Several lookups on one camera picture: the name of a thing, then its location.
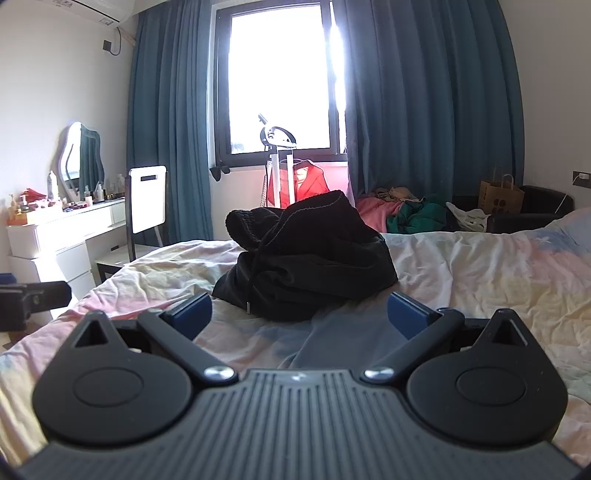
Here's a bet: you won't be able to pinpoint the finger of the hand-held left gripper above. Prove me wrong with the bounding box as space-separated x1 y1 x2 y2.
25 280 71 309

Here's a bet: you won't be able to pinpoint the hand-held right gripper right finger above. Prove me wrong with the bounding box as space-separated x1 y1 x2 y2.
361 292 529 385

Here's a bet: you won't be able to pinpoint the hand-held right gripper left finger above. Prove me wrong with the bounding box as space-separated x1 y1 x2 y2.
74 292 240 384

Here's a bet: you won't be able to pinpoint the black drawstring pants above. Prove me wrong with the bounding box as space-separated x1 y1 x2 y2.
213 189 399 323

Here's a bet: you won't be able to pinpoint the white vanity desk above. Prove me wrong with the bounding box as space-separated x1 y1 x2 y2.
6 198 128 302

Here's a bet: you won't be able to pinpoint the green cloth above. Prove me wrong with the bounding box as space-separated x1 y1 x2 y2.
385 194 448 234

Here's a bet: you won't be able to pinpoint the pink cloth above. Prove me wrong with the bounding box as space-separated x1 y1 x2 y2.
355 194 403 232

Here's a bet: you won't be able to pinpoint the white plastic bag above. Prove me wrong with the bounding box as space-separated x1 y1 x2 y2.
444 201 491 232

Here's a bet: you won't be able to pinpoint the row of cosmetic bottles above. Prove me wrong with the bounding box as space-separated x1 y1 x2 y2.
78 173 128 204

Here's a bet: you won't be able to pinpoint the beige cloth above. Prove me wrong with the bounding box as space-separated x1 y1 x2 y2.
375 186 420 202

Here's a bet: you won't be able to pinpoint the white backed chair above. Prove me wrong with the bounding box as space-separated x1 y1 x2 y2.
95 165 168 282

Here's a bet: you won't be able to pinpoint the wavy framed mirror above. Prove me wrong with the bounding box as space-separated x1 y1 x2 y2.
57 122 106 195

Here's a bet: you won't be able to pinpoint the brown paper bag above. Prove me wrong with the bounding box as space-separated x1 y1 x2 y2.
477 167 526 216

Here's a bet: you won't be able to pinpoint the red garment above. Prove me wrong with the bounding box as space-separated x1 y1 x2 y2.
292 159 330 200

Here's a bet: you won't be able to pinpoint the black sofa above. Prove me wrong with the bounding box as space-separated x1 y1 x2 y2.
450 185 576 234

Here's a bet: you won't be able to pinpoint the blue curtain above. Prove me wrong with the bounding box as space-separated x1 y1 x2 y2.
126 0 219 246
331 0 528 210

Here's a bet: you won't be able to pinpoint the black framed window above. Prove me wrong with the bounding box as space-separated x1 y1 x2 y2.
212 0 350 169

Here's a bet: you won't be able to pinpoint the white air conditioner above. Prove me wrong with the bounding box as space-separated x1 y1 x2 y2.
48 0 136 27

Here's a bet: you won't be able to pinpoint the white stand with ring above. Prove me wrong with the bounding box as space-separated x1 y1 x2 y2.
257 113 300 209

